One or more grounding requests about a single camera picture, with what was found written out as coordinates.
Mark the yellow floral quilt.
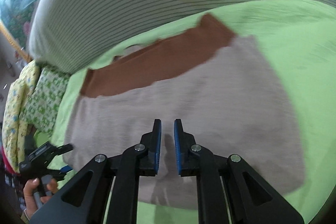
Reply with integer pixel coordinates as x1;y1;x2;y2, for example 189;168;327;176
2;61;41;174

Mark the beige brown knit sweater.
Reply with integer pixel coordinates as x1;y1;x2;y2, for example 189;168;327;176
63;14;305;209

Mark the person's left hand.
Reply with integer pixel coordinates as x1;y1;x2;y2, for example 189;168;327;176
23;177;59;220

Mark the green white patterned pillow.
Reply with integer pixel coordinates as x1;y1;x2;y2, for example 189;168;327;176
20;67;70;135

